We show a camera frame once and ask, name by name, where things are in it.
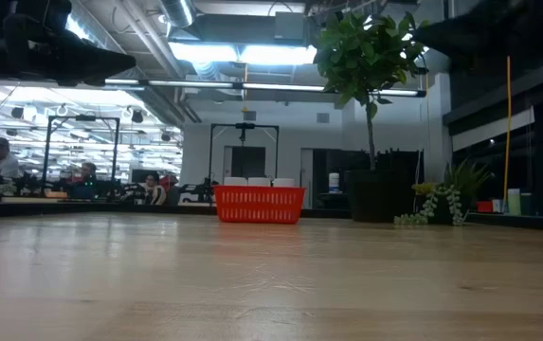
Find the small potted succulent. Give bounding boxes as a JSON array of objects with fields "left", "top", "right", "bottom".
[{"left": 392, "top": 158, "right": 495, "bottom": 227}]

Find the silver ventilation duct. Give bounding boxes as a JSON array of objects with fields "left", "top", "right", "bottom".
[{"left": 156, "top": 0, "right": 196, "bottom": 28}]

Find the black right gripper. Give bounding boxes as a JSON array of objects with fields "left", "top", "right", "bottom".
[{"left": 412, "top": 0, "right": 543, "bottom": 63}]

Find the long tube light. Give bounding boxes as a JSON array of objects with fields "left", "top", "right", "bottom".
[{"left": 102, "top": 78, "right": 427, "bottom": 99}]

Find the red plastic basket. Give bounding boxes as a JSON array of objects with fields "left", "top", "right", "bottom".
[{"left": 212, "top": 185, "right": 307, "bottom": 225}]

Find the large green potted plant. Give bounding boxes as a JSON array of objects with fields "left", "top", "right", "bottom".
[{"left": 312, "top": 11, "right": 431, "bottom": 224}]

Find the ceiling light panel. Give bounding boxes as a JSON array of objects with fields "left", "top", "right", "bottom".
[{"left": 169, "top": 41, "right": 318, "bottom": 66}]

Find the green container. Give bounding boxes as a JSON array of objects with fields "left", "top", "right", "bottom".
[{"left": 507, "top": 188, "right": 522, "bottom": 217}]

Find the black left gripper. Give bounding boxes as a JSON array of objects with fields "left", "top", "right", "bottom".
[{"left": 0, "top": 0, "right": 137, "bottom": 96}]

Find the black gantry frame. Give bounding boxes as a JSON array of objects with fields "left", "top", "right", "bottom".
[
  {"left": 41, "top": 115, "right": 121, "bottom": 195},
  {"left": 208, "top": 121, "right": 281, "bottom": 193}
]

